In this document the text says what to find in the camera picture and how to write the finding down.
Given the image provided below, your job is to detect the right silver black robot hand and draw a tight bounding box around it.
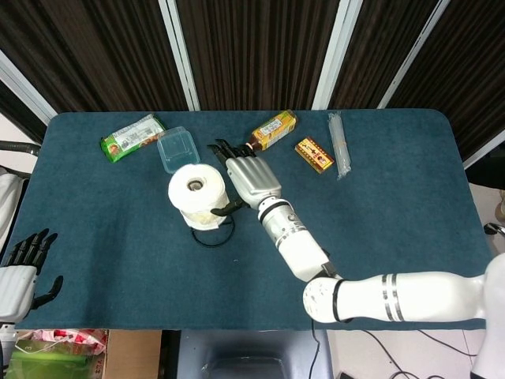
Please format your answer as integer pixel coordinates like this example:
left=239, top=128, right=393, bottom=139
left=207, top=138, right=282, bottom=216

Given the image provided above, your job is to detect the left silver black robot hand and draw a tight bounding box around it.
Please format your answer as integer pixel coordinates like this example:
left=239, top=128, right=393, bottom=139
left=0, top=227, right=64, bottom=320

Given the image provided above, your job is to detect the white toilet paper roll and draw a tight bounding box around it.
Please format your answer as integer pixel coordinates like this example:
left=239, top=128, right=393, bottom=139
left=166, top=163, right=230, bottom=231

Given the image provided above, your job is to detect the yellow label tea bottle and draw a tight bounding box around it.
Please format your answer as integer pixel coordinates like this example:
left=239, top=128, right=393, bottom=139
left=245, top=110, right=297, bottom=152

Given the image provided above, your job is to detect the yellow red small box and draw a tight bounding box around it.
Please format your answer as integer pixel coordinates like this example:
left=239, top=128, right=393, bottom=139
left=294, top=137, right=335, bottom=174

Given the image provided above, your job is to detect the clear plastic food container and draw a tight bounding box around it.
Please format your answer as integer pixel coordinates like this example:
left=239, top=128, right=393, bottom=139
left=156, top=126, right=200, bottom=174

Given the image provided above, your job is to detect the pink patterned plastic bag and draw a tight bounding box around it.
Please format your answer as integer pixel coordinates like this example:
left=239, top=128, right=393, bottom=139
left=30, top=328, right=110, bottom=358

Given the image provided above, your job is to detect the green plastic bag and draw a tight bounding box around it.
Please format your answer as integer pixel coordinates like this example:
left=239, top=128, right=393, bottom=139
left=7, top=340, right=92, bottom=379

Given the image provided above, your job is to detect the clear plastic tube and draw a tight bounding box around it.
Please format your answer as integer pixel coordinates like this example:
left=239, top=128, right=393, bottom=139
left=327, top=111, right=352, bottom=182

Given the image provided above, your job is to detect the blue table cloth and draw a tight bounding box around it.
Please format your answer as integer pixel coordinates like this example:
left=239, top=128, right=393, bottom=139
left=15, top=110, right=492, bottom=332

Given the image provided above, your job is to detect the green snack bag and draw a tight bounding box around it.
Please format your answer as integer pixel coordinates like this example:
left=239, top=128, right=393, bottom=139
left=99, top=113, right=168, bottom=163

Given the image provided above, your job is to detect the dark brown pleated screen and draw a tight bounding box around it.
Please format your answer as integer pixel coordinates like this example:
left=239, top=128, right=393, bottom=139
left=0, top=0, right=505, bottom=159

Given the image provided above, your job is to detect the brown cardboard box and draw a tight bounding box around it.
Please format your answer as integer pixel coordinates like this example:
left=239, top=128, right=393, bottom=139
left=105, top=329, right=163, bottom=379

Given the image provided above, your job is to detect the grey curved tube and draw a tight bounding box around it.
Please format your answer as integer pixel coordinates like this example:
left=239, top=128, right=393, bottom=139
left=0, top=140, right=41, bottom=156

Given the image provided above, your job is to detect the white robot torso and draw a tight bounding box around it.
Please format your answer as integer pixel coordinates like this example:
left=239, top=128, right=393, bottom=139
left=471, top=252, right=505, bottom=379

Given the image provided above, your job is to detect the white screen frame post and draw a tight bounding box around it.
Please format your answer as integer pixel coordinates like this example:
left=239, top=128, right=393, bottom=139
left=462, top=129, right=505, bottom=169
left=157, top=0, right=200, bottom=111
left=377, top=0, right=451, bottom=110
left=0, top=49, right=58, bottom=123
left=311, top=0, right=364, bottom=111

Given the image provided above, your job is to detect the black floor cable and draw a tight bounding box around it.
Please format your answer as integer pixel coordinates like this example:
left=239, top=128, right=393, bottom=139
left=357, top=329, right=479, bottom=379
left=309, top=321, right=321, bottom=379

